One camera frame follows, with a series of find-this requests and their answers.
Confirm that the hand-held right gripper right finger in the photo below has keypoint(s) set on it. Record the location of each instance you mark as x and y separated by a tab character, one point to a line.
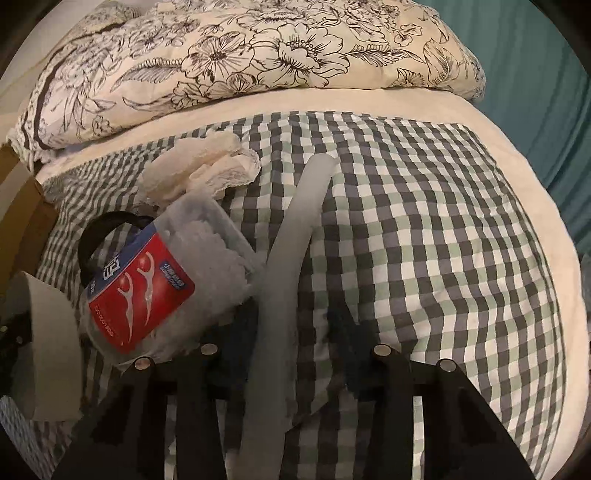
355	369

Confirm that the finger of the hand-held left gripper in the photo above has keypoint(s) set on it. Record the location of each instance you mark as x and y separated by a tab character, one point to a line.
14	350

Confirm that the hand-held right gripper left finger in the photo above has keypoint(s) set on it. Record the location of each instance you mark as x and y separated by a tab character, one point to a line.
231	374

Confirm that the beige tape roll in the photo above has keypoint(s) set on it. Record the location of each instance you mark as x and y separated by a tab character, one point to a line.
51	350

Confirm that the clear floss pick container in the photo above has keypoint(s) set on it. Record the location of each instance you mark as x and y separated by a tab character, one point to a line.
152	286

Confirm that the brown cardboard box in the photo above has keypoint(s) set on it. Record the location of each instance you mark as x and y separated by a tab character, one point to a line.
44	212

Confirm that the black round object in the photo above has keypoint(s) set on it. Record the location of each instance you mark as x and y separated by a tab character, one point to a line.
92	230

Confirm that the white lace cloth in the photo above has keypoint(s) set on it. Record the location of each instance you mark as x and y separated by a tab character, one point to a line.
198	161

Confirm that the green checked cloth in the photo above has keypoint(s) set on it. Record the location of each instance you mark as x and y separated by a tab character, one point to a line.
415	277

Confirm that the floral pillow with dark stripe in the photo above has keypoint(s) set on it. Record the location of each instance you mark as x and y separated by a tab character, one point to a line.
69	115

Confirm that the teal curtain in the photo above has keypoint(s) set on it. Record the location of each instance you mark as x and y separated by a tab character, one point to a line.
531	92

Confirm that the floral duvet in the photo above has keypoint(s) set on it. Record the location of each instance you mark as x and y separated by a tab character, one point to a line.
300	46

